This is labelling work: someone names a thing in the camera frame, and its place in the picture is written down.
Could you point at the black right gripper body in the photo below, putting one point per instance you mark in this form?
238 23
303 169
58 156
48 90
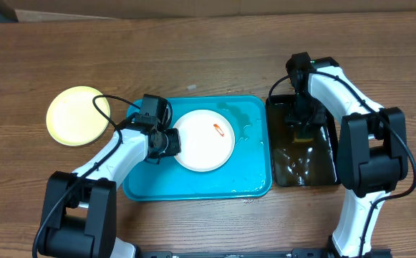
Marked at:
308 112

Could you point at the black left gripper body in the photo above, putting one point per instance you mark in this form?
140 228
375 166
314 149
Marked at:
171 145

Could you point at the pink-white plate with stain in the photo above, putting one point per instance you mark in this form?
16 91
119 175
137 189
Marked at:
207 140

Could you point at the yellow-green plate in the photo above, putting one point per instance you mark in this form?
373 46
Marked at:
77 116

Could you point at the yellow green sponge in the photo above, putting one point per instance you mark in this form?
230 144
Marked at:
302 137

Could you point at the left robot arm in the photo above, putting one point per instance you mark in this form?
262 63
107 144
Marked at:
79 214

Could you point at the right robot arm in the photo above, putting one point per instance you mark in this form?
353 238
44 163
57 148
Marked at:
372 154

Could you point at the teal plastic tray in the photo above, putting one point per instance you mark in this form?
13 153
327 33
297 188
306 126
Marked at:
247 173

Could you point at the black water basin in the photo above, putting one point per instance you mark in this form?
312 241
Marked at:
300 164

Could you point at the cardboard board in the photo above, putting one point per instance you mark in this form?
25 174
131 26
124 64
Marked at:
132 9

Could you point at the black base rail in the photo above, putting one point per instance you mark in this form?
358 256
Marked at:
294 253

